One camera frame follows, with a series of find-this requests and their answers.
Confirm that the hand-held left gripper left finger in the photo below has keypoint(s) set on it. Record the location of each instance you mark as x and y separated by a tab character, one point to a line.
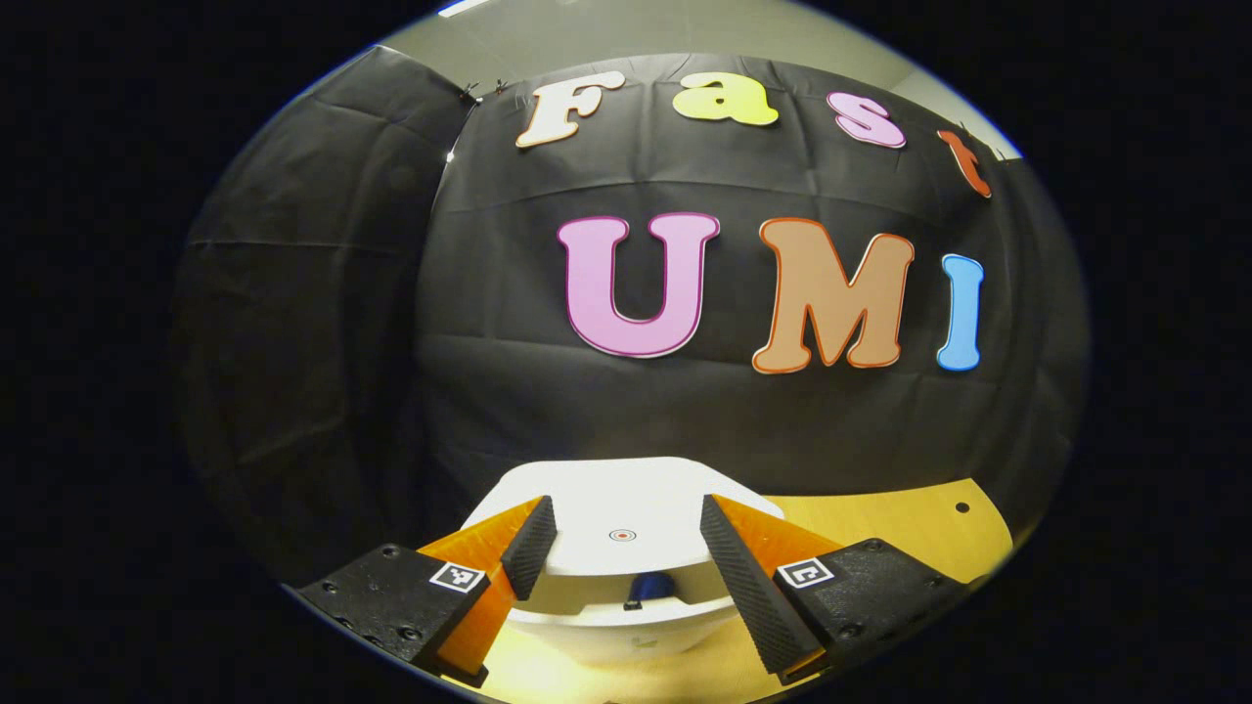
533	548

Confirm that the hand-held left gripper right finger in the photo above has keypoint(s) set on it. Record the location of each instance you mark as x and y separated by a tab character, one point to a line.
748	587

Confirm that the blue pop can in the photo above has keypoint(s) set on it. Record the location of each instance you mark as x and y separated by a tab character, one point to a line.
652	587

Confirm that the white desktop garbage bin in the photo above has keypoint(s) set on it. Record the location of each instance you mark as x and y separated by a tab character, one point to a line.
626	499

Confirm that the wooden desktop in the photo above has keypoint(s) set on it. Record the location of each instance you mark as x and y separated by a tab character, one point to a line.
880	528

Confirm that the black backdrop cloth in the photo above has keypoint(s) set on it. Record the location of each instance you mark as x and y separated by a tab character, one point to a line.
489	391

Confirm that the ceiling light panel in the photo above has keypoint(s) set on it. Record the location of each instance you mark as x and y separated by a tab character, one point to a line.
462	7

